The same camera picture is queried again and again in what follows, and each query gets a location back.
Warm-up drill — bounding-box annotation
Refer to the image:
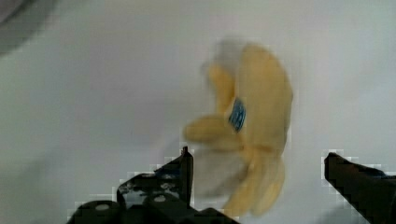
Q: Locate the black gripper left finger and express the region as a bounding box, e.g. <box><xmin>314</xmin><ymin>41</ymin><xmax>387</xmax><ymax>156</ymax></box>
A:
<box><xmin>66</xmin><ymin>147</ymin><xmax>240</xmax><ymax>224</ymax></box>

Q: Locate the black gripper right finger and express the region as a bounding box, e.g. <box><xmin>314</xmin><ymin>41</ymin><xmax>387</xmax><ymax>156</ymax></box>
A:
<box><xmin>324</xmin><ymin>152</ymin><xmax>396</xmax><ymax>224</ymax></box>

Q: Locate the yellow peeled banana toy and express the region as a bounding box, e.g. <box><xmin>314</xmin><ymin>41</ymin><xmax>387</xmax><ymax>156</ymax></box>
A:
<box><xmin>183</xmin><ymin>43</ymin><xmax>293</xmax><ymax>217</ymax></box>

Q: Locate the grey round plate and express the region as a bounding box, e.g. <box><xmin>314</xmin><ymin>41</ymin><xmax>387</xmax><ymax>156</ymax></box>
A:
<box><xmin>0</xmin><ymin>0</ymin><xmax>60</xmax><ymax>56</ymax></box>

